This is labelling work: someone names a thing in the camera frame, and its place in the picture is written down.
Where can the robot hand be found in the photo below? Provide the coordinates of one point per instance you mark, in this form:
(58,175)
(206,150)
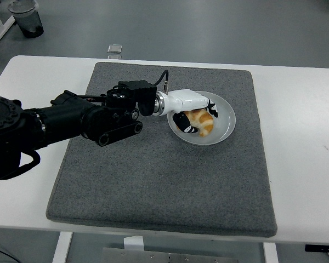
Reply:
(186,100)

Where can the black table control panel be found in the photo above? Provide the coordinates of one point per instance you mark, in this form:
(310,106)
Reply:
(322,248)

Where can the round grey plate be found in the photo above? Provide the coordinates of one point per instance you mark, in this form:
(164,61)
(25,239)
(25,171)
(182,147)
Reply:
(225,123)

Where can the bin with black bag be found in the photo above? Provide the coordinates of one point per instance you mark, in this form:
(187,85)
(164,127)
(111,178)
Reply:
(28,22)

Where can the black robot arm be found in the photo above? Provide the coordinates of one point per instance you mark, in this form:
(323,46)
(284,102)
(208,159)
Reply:
(65,117)

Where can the large metal floor socket cover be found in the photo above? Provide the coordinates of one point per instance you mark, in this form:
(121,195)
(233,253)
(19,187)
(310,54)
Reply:
(115,48)

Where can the small metal floor socket cover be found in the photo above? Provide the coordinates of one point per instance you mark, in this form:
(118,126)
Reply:
(114,57)

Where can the croissant bread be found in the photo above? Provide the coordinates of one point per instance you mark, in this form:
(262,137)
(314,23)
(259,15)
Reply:
(204,123)

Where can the white furniture frame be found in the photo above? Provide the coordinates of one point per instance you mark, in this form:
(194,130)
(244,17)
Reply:
(0,30)

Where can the grey felt mat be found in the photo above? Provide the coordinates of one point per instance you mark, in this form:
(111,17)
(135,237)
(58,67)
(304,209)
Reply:
(159,175)

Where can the white table leg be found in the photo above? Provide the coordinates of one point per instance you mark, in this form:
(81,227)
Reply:
(61,248)
(270,253)

